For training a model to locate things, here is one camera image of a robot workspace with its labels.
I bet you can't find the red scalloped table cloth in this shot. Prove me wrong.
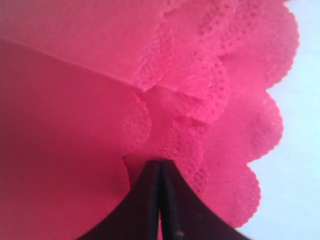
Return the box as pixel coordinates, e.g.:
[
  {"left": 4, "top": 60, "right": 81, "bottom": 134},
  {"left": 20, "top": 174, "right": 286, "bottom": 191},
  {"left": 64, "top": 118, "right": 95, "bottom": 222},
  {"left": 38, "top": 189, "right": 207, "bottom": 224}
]
[{"left": 0, "top": 0, "right": 299, "bottom": 240}]

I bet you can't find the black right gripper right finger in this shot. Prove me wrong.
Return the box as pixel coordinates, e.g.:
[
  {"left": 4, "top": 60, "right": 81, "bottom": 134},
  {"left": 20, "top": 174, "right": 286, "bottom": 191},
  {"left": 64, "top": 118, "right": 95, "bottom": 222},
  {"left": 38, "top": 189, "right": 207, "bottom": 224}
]
[{"left": 159, "top": 160, "right": 248, "bottom": 240}]

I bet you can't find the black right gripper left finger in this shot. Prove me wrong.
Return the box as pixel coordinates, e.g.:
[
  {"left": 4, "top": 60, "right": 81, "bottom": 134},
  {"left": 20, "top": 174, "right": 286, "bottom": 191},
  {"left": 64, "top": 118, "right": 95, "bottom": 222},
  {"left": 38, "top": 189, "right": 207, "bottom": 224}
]
[{"left": 79, "top": 160, "right": 160, "bottom": 240}]

